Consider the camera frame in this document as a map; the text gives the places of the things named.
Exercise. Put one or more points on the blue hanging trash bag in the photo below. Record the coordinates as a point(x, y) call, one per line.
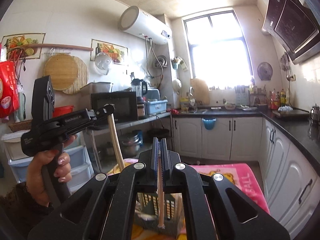
point(209, 123)

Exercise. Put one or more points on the black microwave oven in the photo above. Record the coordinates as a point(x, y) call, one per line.
point(125, 104)

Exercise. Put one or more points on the red plastic basin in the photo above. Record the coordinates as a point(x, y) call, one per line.
point(59, 111)

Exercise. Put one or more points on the dark green utensil basket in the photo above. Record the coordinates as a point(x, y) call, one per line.
point(147, 213)

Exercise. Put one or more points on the blue plastic dish tub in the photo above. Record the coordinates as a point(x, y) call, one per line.
point(156, 107)

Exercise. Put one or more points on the person left hand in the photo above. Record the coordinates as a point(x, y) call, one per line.
point(47, 169)

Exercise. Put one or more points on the wooden cutting board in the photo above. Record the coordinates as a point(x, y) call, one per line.
point(200, 91)

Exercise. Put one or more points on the round bamboo board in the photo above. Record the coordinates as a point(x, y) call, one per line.
point(63, 71)

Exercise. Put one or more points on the stacked steel pots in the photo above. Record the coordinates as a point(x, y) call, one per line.
point(129, 144)

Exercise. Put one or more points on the white water heater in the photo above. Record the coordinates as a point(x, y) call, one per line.
point(139, 23)

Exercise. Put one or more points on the plastic drawer tower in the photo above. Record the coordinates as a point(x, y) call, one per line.
point(73, 154)

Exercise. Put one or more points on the pink cartoon blanket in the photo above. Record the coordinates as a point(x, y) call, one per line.
point(240, 175)

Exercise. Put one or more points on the black range hood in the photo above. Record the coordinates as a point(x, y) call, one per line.
point(295, 24)

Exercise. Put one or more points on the steel kettle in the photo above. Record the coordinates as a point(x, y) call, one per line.
point(315, 114)

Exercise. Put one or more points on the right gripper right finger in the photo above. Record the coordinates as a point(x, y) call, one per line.
point(213, 207)

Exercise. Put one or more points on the black blender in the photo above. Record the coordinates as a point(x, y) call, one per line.
point(140, 87)

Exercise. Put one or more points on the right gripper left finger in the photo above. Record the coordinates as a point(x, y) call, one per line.
point(104, 208)

